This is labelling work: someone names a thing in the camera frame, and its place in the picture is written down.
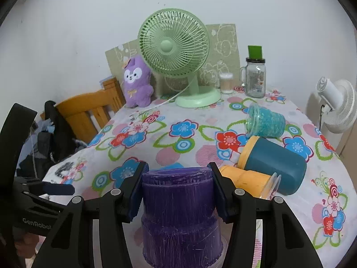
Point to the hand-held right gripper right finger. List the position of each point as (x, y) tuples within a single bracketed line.
[(221, 198)]

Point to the clear cup with teal beads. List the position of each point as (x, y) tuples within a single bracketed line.
[(267, 124)]

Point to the floral tablecloth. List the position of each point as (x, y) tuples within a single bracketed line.
[(178, 134)]

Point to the dark clothes pile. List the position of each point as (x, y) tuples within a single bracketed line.
[(60, 139)]

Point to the white fan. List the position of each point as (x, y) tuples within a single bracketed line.
[(341, 103)]

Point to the yellow cup with clear lid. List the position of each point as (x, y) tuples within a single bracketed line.
[(248, 181)]

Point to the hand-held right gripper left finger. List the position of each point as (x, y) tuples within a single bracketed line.
[(136, 192)]

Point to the cotton swab container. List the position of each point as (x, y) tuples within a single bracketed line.
[(226, 83)]

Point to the glass mug jar green lid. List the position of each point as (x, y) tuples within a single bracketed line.
[(255, 81)]

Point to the teal cup with yellow rim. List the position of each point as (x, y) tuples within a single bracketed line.
[(274, 164)]

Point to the purple ribbed cup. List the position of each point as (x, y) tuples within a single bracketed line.
[(178, 201)]

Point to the printed green board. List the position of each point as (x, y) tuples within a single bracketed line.
[(223, 50)]

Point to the purple plush toy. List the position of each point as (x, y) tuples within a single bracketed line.
[(136, 83)]

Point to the green desk fan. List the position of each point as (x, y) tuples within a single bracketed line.
[(173, 47)]

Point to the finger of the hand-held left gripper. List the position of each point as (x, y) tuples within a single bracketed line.
[(60, 189)]

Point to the wooden chair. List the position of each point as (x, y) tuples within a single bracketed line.
[(83, 109)]

